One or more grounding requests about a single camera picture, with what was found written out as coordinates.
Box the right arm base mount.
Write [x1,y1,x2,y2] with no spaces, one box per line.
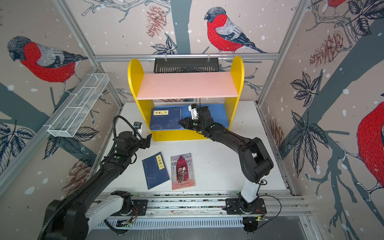
[223,198,267,215]

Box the blue book yellow label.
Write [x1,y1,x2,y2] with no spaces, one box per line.
[142,152,170,190]
[150,107,182,131]

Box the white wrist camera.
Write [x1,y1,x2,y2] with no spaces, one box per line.
[188,104,199,120]
[134,122,142,130]

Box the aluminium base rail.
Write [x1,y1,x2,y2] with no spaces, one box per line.
[86,191,310,218]

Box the red Hamlet book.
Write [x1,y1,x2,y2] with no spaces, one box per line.
[171,153,196,191]

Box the white wire mesh basket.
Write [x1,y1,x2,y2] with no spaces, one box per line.
[48,73,110,138]

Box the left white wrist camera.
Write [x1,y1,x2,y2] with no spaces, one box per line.
[134,122,142,130]

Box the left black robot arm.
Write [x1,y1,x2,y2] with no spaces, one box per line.
[38,128,152,240]

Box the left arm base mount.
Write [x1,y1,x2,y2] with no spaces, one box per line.
[111,191,148,217]

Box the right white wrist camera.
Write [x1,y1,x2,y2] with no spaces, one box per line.
[188,104,199,120]

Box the yellow pink blue bookshelf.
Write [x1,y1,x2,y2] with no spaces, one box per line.
[128,56,245,142]

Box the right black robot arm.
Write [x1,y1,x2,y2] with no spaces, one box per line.
[179,104,274,214]

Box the black plastic tray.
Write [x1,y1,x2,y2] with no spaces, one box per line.
[154,58,220,74]

